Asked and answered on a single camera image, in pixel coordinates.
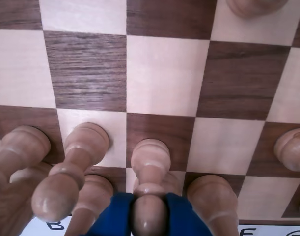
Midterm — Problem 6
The white letter label strip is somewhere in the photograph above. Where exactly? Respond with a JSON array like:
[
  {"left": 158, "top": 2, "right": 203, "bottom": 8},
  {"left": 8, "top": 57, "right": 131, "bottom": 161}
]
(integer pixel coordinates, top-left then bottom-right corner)
[{"left": 24, "top": 215, "right": 300, "bottom": 236}]

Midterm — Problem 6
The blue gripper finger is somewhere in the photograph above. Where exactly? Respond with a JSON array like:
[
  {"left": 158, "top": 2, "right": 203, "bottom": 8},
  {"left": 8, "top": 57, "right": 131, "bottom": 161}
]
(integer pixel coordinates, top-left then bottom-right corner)
[
  {"left": 87, "top": 192, "right": 136, "bottom": 236},
  {"left": 165, "top": 192, "right": 214, "bottom": 236}
]

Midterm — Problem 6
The light wooden chess bishop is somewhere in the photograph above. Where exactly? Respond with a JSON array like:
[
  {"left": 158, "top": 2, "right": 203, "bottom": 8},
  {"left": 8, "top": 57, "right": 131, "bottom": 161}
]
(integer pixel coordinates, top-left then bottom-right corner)
[{"left": 70, "top": 174, "right": 115, "bottom": 236}]

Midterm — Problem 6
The light wooden chess pawn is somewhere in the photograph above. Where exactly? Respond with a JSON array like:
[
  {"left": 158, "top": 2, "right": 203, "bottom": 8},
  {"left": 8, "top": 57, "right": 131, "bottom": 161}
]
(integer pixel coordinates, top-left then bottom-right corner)
[
  {"left": 0, "top": 125, "right": 52, "bottom": 187},
  {"left": 130, "top": 138, "right": 171, "bottom": 236},
  {"left": 273, "top": 127, "right": 300, "bottom": 173},
  {"left": 31, "top": 122, "right": 110, "bottom": 222},
  {"left": 225, "top": 0, "right": 289, "bottom": 20}
]

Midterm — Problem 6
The light wooden chess king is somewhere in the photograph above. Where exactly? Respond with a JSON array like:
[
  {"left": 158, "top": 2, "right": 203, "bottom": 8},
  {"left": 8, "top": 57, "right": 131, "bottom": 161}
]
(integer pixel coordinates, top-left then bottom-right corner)
[{"left": 186, "top": 174, "right": 239, "bottom": 236}]

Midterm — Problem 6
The light wooden chess queen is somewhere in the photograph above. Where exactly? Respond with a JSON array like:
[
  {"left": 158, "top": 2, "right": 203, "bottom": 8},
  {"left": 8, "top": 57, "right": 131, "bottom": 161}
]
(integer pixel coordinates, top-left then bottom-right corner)
[{"left": 132, "top": 171, "right": 184, "bottom": 197}]

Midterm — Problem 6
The wooden chessboard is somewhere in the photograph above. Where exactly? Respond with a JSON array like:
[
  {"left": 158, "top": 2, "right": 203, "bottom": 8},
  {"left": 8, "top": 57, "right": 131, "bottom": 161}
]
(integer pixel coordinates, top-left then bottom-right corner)
[{"left": 0, "top": 0, "right": 300, "bottom": 226}]

